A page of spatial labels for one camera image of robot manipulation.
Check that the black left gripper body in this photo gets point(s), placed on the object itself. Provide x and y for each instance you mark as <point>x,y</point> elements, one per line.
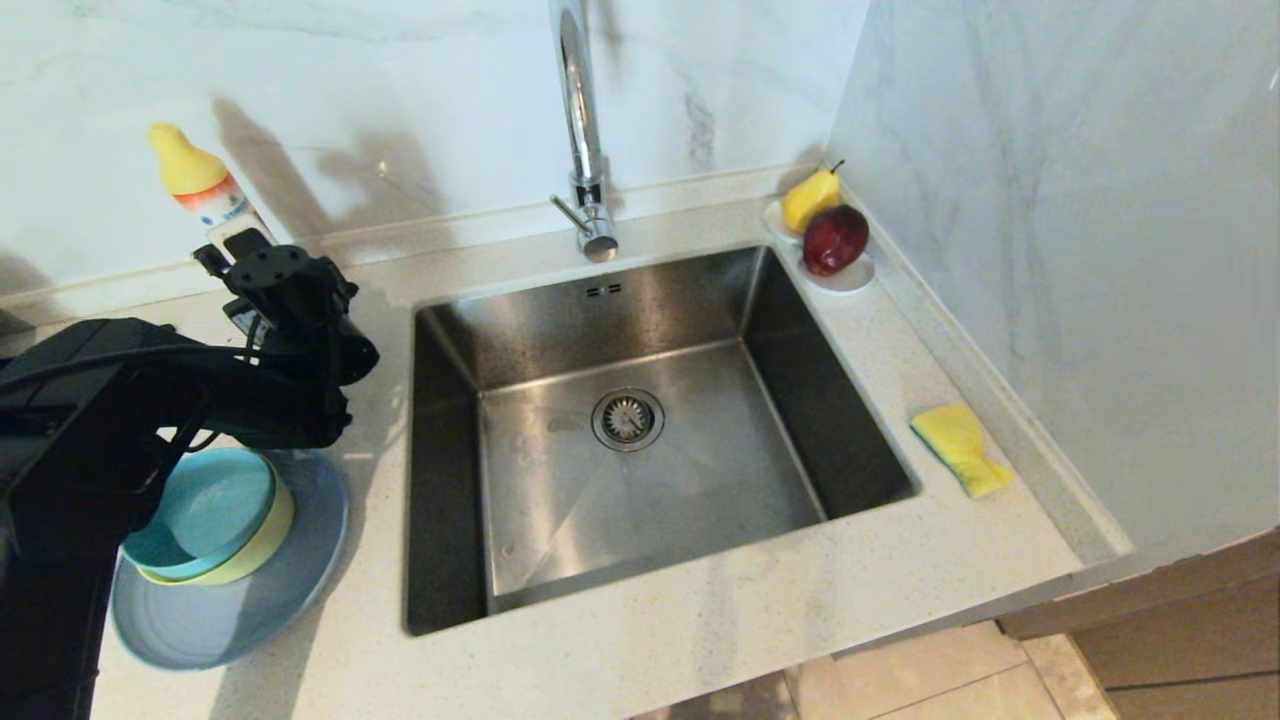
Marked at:
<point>275,275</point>

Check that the orange dish soap bottle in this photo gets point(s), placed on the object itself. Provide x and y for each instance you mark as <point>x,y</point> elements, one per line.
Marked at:
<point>190,170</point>

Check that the stainless steel sink basin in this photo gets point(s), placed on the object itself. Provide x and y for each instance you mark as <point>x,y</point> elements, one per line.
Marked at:
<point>560,520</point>

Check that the metal sink drain strainer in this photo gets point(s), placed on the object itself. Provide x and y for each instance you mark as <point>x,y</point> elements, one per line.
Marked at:
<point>628,419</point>

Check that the yellow and green sponge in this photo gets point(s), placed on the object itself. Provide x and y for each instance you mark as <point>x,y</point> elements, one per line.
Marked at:
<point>960,445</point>

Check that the teal bowl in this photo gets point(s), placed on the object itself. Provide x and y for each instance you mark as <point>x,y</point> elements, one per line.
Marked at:
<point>215,510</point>

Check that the yellow-green bowl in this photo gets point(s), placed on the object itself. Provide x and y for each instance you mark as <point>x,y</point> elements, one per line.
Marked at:
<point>270,540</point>

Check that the chrome kitchen faucet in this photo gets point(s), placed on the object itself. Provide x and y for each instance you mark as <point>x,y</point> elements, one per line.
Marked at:
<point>585,150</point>

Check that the blue-grey plate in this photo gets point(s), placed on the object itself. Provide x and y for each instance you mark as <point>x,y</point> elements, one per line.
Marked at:
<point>230,630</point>

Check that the small white dish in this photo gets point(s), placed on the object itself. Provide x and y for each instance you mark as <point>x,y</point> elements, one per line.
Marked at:
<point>850,281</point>
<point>775,222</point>

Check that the yellow pear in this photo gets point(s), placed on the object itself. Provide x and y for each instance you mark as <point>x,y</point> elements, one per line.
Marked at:
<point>808,200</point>

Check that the dark red apple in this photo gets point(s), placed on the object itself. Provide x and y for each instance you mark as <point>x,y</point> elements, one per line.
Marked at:
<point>835,240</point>

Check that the beige wooden cabinet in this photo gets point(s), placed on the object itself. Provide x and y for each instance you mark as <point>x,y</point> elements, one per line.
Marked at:
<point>1180,630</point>

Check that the white framed wrist camera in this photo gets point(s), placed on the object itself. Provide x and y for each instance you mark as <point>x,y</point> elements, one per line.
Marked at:
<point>232,232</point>

